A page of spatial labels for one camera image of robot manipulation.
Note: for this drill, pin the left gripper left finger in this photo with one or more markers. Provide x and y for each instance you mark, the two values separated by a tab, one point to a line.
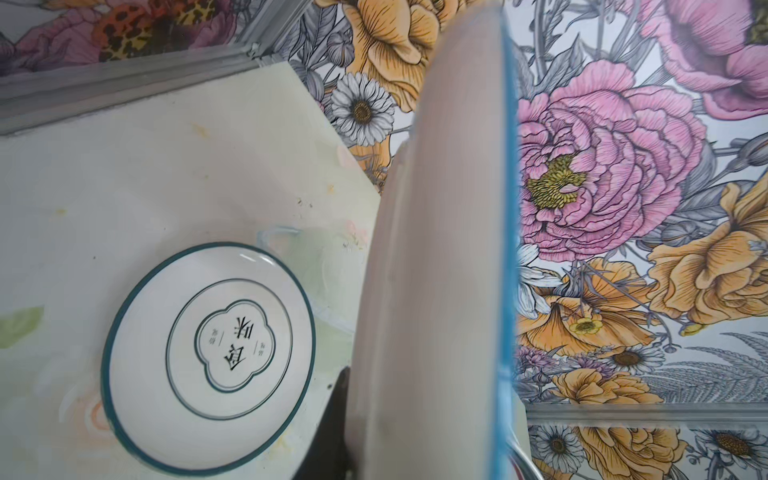
327	457

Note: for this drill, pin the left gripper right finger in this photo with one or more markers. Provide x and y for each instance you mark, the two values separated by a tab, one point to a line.
519	444

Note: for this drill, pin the watermelon pattern plate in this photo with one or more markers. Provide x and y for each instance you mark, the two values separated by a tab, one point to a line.
430	393

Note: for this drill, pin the white plate green rim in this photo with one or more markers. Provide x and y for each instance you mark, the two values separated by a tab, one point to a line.
208	359

